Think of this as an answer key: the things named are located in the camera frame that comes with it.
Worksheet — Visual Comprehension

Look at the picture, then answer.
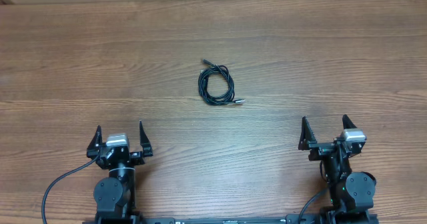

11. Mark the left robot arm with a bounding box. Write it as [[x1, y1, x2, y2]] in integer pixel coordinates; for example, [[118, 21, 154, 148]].
[[87, 123, 153, 224]]

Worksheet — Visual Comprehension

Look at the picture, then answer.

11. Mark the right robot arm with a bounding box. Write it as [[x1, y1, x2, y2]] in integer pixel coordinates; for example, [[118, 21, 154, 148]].
[[296, 115, 379, 223]]

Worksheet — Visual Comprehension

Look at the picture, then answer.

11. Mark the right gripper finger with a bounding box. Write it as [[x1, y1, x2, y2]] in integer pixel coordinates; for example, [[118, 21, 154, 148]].
[[342, 114, 357, 129], [298, 116, 317, 150]]

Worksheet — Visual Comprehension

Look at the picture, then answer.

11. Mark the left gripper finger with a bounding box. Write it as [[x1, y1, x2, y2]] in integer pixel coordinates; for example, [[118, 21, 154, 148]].
[[139, 121, 153, 156], [87, 125, 102, 151]]

